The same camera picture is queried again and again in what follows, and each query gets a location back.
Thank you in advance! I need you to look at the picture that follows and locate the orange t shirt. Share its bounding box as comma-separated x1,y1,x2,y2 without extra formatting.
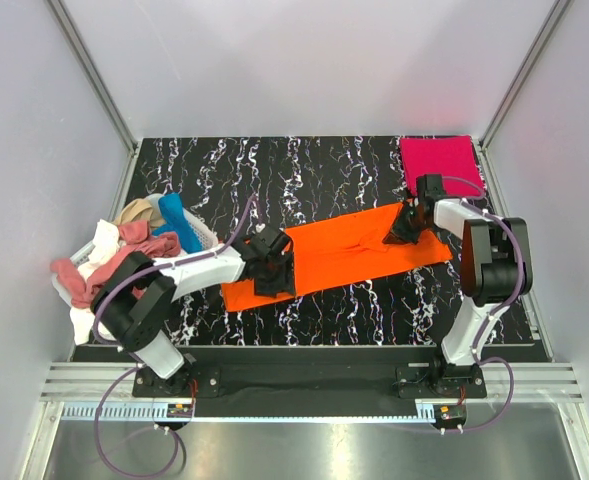
221,203,452,312

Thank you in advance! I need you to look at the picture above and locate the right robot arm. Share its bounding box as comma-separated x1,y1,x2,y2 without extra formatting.
383,174,533,399

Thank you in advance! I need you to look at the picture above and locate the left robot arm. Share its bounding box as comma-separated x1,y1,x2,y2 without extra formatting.
91,226,296,396

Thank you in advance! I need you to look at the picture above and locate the folded magenta t shirt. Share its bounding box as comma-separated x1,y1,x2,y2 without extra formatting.
399,135,485,197

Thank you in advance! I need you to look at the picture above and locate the blue t shirt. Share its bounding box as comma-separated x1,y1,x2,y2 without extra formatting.
152,193,203,254

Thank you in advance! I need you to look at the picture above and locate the dusty pink t shirt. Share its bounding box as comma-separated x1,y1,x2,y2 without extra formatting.
50,220,181,309

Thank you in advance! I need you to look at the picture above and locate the beige t shirt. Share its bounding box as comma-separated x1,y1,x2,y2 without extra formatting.
112,198,166,229

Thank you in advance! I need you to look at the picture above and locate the white t shirt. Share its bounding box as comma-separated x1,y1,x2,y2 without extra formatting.
70,219,121,345

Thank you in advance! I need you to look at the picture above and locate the white laundry basket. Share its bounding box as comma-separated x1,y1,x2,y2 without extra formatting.
51,192,220,343

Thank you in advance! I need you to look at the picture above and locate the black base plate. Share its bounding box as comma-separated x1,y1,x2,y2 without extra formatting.
133,346,487,419

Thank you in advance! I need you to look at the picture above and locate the slotted cable duct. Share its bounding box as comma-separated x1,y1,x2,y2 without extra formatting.
61,402,194,422

